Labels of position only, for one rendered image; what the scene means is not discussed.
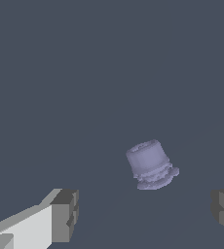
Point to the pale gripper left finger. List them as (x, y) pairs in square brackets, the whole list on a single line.
[(36, 223)]

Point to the lavender cylindrical object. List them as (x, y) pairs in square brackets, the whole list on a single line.
[(149, 162)]

